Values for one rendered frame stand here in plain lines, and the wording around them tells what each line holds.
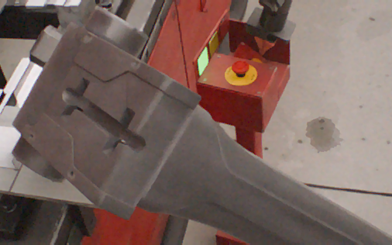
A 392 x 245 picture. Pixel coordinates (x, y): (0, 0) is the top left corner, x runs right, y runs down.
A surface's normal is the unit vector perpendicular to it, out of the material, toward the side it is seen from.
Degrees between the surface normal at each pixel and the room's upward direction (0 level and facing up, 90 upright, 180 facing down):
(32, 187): 0
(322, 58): 0
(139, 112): 34
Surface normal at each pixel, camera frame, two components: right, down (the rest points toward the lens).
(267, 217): 0.37, 0.24
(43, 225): -0.11, -0.67
